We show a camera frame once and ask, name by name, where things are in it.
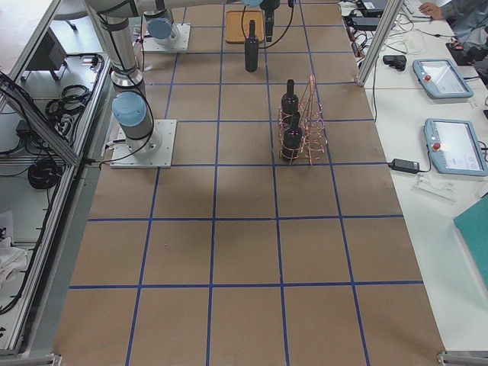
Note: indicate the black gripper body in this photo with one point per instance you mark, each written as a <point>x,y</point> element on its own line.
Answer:
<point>270,9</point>

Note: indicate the blue teach pendant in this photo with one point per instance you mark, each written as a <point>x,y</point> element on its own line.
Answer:
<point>441,79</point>
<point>453,147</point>

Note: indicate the white cloth bundle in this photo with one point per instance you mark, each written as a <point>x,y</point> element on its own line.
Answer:
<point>13,259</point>

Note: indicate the wooden serving tray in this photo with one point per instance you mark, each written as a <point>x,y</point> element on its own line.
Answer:
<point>237,26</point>

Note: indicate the copper wire bottle basket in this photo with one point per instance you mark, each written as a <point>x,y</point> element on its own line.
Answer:
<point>313,143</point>

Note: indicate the blue teach pendant far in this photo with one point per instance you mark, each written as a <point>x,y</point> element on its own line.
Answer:
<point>441,79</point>

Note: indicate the teal board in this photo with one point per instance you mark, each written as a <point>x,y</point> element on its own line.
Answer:
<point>472,224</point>

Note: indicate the dark wine bottle in basket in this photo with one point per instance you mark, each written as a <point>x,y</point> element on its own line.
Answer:
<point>289,103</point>

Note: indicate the blue teach pendant near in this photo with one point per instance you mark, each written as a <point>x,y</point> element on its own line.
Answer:
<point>453,147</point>

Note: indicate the black power adapter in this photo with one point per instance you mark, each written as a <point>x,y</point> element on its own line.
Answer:
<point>402,165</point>

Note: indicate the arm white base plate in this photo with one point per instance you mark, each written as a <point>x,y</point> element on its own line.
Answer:
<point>176,42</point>
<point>157,152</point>

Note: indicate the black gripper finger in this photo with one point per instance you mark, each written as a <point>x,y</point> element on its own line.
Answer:
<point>269,29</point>

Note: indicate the aluminium frame post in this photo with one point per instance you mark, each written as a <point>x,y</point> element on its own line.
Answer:
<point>383,29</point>

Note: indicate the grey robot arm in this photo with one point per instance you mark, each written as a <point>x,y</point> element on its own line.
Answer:
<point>161,27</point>
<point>130,107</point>

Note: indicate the dark wine bottle carried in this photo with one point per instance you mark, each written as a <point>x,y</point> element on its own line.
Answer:
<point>251,49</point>

